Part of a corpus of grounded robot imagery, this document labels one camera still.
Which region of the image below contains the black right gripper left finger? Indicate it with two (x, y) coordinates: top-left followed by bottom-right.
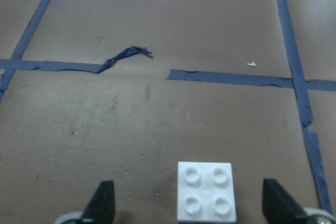
(81, 180), (116, 224)

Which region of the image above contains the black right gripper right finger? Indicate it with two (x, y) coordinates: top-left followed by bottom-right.
(262, 178), (315, 224)

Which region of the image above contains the white building block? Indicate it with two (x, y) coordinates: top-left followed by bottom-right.
(177, 162), (237, 223)

